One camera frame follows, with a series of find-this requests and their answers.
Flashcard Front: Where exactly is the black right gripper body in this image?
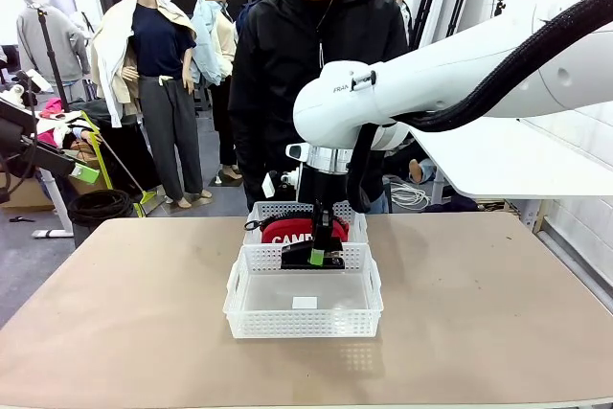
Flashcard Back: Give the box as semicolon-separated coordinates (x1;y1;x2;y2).
300;169;350;212

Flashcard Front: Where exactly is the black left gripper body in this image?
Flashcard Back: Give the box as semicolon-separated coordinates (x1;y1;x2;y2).
0;97;39;160

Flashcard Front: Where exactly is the black stapler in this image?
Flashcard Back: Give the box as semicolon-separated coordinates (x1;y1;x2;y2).
280;241;347;270

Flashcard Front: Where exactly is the red CAMPUS pencil case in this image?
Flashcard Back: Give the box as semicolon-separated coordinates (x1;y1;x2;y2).
243;215;350;247

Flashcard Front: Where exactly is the brown cardboard box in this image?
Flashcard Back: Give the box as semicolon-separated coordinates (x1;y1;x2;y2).
0;172;54;212
52;159;111;195

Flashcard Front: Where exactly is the yellow-green bar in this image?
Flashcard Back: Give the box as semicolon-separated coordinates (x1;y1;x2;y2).
79;110;115;190

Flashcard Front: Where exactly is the white perforated plastic basket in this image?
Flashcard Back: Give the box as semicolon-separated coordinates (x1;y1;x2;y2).
242;199;370;250
222;241;385;339

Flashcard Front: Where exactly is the pink cloth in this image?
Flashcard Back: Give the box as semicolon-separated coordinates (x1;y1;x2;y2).
36;96;66;148

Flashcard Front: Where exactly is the black cloth heap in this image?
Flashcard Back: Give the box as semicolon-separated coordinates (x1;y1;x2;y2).
71;100;162;190

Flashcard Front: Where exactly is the broom with green head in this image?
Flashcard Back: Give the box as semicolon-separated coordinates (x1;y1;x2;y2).
95;133;160;218

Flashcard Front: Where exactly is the thin black stand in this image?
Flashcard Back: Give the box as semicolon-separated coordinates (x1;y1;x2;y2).
36;7;71;113

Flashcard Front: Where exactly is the tan mannequin foot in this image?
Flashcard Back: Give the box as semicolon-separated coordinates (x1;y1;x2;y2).
406;157;438;186

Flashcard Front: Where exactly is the mannequin with grey hoodie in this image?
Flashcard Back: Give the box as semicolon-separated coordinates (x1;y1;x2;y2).
15;0;92;103

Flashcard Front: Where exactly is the person in black hoodie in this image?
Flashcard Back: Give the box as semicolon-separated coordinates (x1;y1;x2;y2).
227;0;413;215

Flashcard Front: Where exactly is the mannequin with white jacket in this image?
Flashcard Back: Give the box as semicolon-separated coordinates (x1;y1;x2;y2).
89;0;215;210

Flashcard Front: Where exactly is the mannequin with light blue jacket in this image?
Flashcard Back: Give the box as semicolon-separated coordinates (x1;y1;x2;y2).
190;0;243;181

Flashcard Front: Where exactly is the large white table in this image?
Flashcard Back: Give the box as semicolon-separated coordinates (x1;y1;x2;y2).
410;106;613;233

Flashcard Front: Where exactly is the black cable coil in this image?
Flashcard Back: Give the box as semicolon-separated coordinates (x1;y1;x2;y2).
66;188;138;228

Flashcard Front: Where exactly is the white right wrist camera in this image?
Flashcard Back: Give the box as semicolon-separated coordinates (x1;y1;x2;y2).
261;167;304;199

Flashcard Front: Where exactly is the white cable coil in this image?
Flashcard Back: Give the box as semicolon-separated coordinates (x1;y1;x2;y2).
390;178;432;212

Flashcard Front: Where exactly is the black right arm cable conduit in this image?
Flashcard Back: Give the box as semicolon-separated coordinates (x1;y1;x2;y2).
345;0;613;215

